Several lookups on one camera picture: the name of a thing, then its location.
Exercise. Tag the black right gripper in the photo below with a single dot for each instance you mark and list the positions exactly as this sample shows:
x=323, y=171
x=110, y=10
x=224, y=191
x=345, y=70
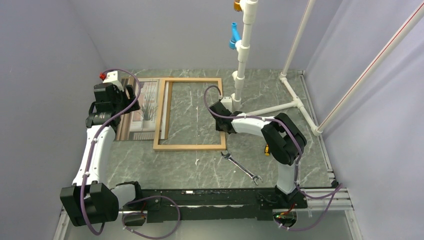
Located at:
x=218, y=126

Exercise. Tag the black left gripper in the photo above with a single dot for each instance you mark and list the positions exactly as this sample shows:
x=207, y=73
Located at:
x=122, y=94

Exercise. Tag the plant photo print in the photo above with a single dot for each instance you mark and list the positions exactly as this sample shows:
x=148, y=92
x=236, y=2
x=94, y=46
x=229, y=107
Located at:
x=140, y=125

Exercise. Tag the wooden picture frame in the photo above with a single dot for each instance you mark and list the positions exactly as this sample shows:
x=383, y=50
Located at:
x=182, y=123

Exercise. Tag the black yellow screwdriver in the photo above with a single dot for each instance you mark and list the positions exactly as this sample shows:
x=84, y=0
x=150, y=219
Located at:
x=267, y=151

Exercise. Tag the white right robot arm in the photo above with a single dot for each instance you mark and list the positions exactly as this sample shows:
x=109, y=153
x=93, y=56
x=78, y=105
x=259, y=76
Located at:
x=285, y=141

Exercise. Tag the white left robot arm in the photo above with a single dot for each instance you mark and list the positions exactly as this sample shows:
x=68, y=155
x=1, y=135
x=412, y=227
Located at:
x=96, y=159

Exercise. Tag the silver open-end wrench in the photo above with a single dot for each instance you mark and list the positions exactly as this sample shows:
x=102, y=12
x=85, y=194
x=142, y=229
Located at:
x=254, y=177

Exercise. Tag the white PVC pipe stand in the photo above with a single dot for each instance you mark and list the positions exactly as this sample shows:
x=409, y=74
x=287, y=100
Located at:
x=300, y=25

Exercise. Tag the blue pipe fitting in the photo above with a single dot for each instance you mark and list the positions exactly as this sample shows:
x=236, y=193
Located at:
x=235, y=41

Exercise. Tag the orange pipe fitting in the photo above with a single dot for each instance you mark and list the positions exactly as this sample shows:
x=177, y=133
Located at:
x=237, y=5

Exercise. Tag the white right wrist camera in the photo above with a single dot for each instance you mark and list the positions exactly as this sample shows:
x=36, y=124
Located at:
x=227, y=102

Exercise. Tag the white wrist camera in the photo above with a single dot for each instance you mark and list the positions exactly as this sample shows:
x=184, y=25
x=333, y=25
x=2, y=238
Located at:
x=227, y=102
x=113, y=78

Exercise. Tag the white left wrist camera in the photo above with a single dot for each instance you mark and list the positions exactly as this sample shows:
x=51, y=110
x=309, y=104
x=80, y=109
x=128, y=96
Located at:
x=113, y=78

